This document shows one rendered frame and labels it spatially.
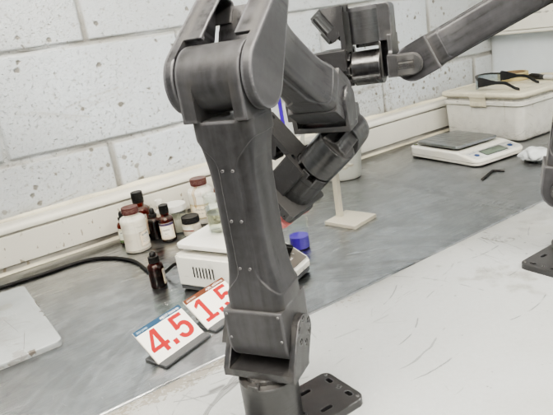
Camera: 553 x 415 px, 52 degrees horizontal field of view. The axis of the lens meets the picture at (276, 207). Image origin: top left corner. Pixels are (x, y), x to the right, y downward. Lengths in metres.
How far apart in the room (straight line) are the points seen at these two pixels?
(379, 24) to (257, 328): 0.57
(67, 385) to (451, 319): 0.54
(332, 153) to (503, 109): 1.11
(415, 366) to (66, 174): 0.92
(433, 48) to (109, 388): 0.68
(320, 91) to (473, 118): 1.24
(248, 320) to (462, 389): 0.27
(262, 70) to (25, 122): 0.90
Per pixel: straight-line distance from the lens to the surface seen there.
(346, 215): 1.25
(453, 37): 0.94
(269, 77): 0.51
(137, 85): 1.41
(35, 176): 1.36
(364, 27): 0.96
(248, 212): 0.53
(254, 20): 0.52
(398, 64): 0.93
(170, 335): 0.85
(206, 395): 0.74
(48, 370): 0.91
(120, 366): 0.85
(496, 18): 0.94
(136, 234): 1.25
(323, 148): 0.75
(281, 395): 0.61
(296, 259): 0.98
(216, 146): 0.52
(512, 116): 1.80
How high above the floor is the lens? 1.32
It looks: 17 degrees down
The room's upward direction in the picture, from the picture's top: 9 degrees counter-clockwise
